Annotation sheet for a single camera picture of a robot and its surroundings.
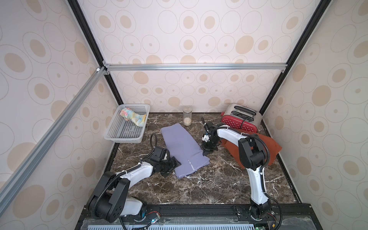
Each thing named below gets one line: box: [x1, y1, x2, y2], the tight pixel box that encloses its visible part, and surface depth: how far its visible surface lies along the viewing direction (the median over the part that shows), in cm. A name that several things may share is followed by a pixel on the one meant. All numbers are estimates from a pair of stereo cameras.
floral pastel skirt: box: [119, 107, 147, 127], surface depth 111 cm
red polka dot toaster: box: [220, 103, 263, 133], surface depth 96 cm
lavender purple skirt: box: [161, 123, 211, 178], surface depth 98 cm
